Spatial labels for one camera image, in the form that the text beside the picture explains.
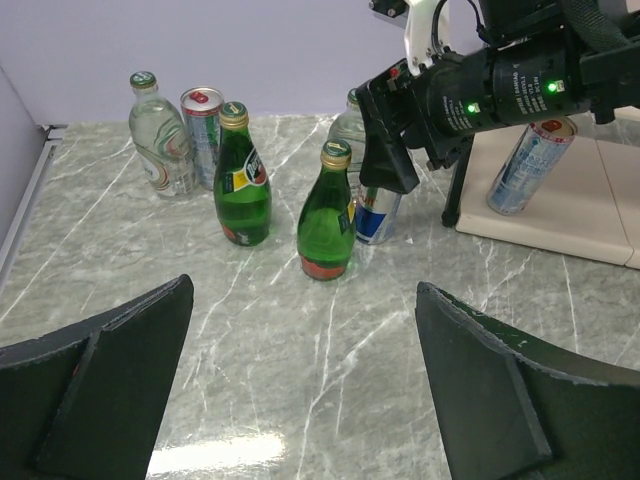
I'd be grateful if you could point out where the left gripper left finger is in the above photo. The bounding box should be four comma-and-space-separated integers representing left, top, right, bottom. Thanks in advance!
1, 275, 194, 479

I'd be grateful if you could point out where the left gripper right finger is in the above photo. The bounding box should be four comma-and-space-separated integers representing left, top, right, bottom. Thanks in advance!
415, 282, 639, 479

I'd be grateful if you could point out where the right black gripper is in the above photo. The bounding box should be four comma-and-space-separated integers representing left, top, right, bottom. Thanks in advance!
356, 49, 495, 193

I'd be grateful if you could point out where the Red Bull can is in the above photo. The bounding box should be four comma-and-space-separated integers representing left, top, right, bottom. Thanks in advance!
355, 185, 402, 245

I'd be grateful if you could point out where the light blue drink can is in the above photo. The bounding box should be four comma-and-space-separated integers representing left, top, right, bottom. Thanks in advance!
486, 117, 577, 215

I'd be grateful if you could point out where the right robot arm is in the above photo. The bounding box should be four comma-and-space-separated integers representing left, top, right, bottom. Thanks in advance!
356, 1, 639, 194

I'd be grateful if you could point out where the beige checkered shelf rack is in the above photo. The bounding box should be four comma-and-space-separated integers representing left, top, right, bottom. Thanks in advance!
456, 107, 639, 269

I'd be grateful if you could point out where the clear glass bottle middle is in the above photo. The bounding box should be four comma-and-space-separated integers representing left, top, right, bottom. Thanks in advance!
328, 88, 366, 162

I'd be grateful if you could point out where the clear glass bottle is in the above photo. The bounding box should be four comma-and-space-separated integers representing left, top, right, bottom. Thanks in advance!
328, 88, 366, 162
128, 71, 197, 198

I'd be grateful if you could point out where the green Perrier bottle front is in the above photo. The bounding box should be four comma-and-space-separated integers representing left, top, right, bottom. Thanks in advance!
297, 138, 356, 281

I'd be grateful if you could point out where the green Perrier bottle tall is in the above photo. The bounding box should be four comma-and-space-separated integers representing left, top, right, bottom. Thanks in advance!
214, 101, 272, 247

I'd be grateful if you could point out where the silver can red tab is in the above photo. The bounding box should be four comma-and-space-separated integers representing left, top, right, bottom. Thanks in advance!
180, 86, 224, 190

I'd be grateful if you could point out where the clear glass bottle far left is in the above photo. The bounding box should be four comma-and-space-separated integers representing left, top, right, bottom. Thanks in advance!
128, 71, 197, 198

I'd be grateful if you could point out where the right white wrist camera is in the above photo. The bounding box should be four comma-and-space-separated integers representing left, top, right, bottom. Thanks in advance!
368, 0, 449, 77

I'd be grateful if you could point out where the aluminium frame rail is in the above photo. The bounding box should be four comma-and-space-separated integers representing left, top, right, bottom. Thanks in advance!
1, 125, 68, 289

